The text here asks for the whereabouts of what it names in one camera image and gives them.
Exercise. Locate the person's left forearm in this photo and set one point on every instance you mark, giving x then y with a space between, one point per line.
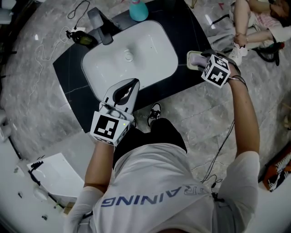
101 163

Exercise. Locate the white power strip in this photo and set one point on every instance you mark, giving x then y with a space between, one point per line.
78 29

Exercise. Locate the round sink drain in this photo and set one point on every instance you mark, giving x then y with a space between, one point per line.
128 56

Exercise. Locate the teal bottle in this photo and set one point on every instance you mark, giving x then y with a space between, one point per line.
138 10

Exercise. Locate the white box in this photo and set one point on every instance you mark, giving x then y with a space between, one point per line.
56 175

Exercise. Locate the dark grey faucet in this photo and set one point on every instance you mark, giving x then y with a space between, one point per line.
100 25

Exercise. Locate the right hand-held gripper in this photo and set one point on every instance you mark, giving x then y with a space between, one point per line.
216 71

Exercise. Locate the orange patterned box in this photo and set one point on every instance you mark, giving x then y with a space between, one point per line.
278 173

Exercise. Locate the pale green soap dish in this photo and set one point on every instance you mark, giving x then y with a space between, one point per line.
190 66

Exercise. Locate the person's black shorts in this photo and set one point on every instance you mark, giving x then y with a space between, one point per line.
163 134

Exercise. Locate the dark pump dispenser bottle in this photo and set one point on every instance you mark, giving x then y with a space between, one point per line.
81 38

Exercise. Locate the person's white t-shirt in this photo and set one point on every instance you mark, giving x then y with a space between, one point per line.
159 188

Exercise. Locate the white ceramic sink basin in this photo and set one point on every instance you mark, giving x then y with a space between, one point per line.
141 41

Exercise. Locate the black stone vanity counter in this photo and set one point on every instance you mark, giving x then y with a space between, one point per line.
177 27

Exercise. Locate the pale purple bar of soap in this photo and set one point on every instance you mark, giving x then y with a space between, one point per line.
196 60

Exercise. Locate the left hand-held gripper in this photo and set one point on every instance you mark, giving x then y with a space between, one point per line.
105 127

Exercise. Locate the person's black white sneaker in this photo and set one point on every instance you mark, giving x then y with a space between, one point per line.
154 112

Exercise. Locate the person's right forearm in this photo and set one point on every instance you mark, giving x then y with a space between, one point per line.
245 118

